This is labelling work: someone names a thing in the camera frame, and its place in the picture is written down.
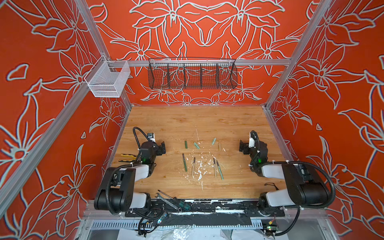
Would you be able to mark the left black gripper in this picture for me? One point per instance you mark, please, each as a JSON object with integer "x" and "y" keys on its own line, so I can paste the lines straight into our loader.
{"x": 160, "y": 147}

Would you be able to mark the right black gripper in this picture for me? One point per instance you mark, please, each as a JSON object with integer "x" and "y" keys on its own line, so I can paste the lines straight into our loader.
{"x": 245, "y": 147}

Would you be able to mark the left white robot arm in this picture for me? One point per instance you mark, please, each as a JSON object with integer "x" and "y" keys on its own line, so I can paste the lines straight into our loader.
{"x": 116, "y": 193}

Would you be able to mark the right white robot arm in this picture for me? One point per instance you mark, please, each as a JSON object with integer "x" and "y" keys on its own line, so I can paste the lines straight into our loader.
{"x": 307, "y": 185}

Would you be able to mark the yellow black pliers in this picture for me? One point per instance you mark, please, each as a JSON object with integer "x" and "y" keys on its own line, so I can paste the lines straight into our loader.
{"x": 128, "y": 158}

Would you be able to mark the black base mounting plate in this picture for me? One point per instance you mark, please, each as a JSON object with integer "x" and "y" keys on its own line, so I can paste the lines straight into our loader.
{"x": 247, "y": 207}

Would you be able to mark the silver wrench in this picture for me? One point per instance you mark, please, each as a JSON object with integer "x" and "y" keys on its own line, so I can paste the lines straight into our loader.
{"x": 168, "y": 202}

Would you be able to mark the small green circuit board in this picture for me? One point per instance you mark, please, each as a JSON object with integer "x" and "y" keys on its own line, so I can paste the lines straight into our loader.
{"x": 270, "y": 226}

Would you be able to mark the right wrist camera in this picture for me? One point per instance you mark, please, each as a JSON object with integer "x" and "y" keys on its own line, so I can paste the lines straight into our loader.
{"x": 252, "y": 140}

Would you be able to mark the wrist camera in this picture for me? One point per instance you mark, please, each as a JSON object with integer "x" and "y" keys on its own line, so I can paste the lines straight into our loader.
{"x": 151, "y": 137}
{"x": 252, "y": 140}

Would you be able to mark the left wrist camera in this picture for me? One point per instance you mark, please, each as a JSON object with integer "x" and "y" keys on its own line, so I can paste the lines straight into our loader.
{"x": 151, "y": 137}

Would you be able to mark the green handled screwdriver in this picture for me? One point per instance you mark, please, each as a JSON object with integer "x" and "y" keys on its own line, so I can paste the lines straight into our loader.
{"x": 178, "y": 204}

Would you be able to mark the white slotted cable duct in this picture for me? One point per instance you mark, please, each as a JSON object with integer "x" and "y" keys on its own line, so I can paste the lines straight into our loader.
{"x": 133, "y": 224}

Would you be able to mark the black wire mesh basket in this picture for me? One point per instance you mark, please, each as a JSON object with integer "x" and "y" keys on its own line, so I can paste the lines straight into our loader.
{"x": 192, "y": 74}

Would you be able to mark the white wire mesh basket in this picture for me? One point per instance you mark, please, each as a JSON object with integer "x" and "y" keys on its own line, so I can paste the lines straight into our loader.
{"x": 107, "y": 81}

